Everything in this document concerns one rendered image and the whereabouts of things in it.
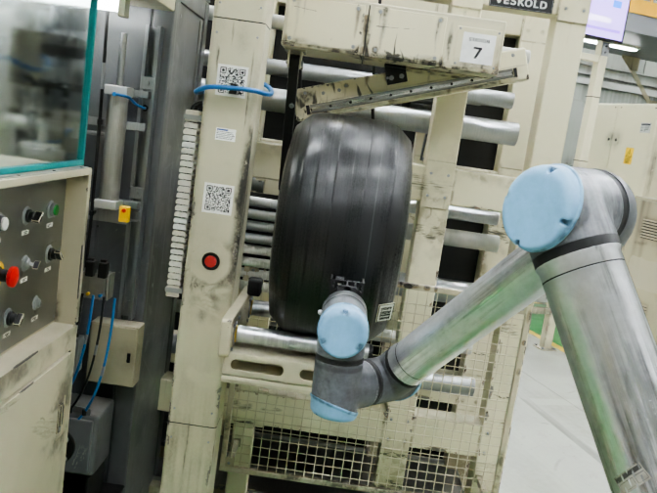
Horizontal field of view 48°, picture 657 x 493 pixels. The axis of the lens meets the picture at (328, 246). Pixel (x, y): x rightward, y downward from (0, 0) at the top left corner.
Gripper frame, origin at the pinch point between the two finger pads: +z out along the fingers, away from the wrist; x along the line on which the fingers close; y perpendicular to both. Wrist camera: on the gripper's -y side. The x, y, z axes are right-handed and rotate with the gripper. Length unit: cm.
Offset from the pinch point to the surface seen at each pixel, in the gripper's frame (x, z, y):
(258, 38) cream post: 29, 19, 57
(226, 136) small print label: 34, 19, 33
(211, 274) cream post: 33.8, 19.1, -2.1
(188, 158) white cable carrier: 43, 20, 26
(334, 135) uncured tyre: 7.2, 10.6, 36.4
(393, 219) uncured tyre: -8.6, 0.7, 19.6
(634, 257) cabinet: -231, 424, -27
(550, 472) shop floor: -110, 166, -105
